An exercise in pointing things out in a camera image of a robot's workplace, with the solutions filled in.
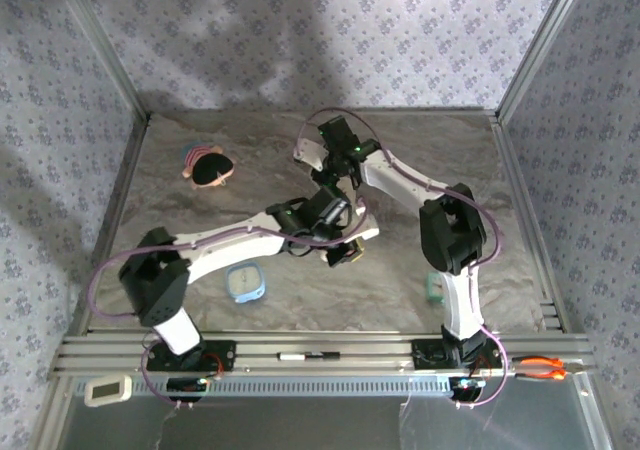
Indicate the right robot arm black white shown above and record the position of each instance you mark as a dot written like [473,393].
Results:
[400,180]

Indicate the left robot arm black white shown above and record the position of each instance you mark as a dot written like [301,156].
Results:
[225,250]

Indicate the green square alarm clock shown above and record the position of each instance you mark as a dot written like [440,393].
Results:
[432,290]

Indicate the blue square clock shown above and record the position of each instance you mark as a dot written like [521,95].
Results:
[245,285]

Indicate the white black marker pen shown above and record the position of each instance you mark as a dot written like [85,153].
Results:
[300,356]

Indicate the plush doll black hair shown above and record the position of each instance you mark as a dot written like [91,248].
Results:
[212,167]

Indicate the grey metal panel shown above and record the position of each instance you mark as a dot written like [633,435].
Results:
[300,425]

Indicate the white digital timer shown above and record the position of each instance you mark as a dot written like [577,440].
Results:
[107,391]

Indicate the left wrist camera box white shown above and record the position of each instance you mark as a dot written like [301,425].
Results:
[367,227]

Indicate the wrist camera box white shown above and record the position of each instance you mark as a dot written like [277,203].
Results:
[310,154]
[367,227]

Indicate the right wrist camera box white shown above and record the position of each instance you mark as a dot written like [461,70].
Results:
[310,154]

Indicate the aluminium mounting rail beam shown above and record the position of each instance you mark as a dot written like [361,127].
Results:
[350,342]

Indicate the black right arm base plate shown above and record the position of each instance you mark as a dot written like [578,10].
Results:
[430,355]

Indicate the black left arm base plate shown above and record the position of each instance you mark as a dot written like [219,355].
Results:
[220,355]

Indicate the aluminium side rail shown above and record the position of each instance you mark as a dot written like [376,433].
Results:
[111,220]
[524,195]

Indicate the aluminium frame post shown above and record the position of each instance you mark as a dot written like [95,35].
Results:
[106,45]
[538,45]

